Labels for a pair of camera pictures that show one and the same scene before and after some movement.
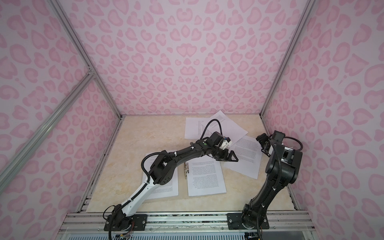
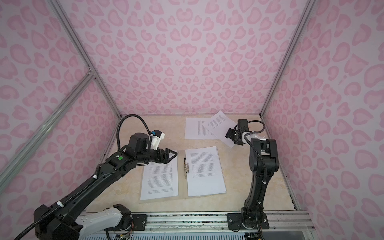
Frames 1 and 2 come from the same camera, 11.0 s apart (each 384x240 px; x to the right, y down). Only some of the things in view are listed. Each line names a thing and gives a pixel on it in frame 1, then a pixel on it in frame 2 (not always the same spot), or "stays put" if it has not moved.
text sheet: (248, 153) → (205, 175)
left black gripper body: (217, 150) → (150, 155)
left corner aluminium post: (82, 50) stays put
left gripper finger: (222, 157) → (164, 157)
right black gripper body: (265, 141) → (237, 141)
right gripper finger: (266, 148) → (230, 134)
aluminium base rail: (90, 221) stays put
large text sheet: (170, 189) stays put
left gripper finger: (230, 157) → (167, 151)
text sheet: (195, 130) stays put
